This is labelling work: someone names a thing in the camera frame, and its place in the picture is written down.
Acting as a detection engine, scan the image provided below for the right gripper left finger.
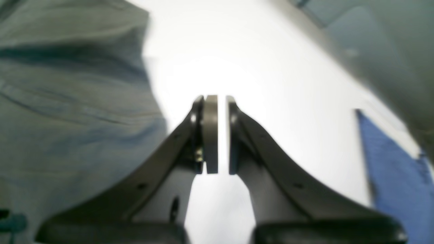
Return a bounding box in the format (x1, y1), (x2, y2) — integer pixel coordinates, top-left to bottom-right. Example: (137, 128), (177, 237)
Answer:
(35, 95), (218, 244)

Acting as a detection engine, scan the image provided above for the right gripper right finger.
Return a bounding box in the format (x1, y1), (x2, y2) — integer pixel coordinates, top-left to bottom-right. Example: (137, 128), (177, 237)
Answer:
(226, 96), (407, 244)

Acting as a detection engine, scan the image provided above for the grey T-shirt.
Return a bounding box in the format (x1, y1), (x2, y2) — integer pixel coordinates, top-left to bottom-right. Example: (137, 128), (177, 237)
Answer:
(0, 0), (167, 244)

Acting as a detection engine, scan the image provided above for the blue plastic mount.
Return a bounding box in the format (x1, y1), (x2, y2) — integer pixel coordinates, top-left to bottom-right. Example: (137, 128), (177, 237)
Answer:
(356, 110), (433, 244)

